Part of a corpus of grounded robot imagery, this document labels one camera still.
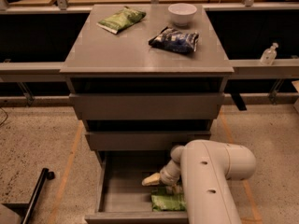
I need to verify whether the grey drawer cabinet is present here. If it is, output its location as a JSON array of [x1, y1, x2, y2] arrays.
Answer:
[[65, 5, 228, 161]]

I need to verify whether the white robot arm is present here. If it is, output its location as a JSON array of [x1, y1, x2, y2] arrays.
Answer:
[[142, 140, 256, 224]]

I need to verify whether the black metal leg with wheel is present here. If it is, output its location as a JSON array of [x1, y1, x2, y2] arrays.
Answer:
[[21, 168, 55, 224]]

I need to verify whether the dark green chip bag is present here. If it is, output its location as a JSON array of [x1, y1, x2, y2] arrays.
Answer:
[[97, 7, 146, 35]]

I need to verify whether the white bowl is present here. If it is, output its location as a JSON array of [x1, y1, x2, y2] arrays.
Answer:
[[168, 3, 197, 26]]

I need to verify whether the light green rice chip bag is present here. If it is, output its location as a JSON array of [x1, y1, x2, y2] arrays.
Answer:
[[151, 186, 186, 212]]

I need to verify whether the grey metal rail shelf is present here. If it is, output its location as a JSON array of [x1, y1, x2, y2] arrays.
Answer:
[[0, 59, 299, 82]]

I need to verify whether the blue chip bag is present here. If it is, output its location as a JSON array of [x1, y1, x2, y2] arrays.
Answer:
[[149, 27, 199, 54]]

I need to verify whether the clear sanitizer bottle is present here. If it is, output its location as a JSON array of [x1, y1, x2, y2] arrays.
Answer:
[[260, 42, 278, 65]]

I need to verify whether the black cable on floor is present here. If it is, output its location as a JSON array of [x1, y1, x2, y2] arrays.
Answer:
[[0, 105, 9, 129]]

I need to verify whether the grey top drawer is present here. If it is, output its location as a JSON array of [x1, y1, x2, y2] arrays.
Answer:
[[69, 93, 224, 120]]

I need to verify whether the grey middle drawer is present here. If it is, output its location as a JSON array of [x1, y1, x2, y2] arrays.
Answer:
[[85, 131, 211, 151]]

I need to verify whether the grey open bottom drawer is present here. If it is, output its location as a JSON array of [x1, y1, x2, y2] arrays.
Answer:
[[85, 150, 189, 224]]

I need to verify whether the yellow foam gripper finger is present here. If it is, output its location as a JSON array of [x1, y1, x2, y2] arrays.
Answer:
[[165, 185, 183, 194], [142, 173, 160, 186]]

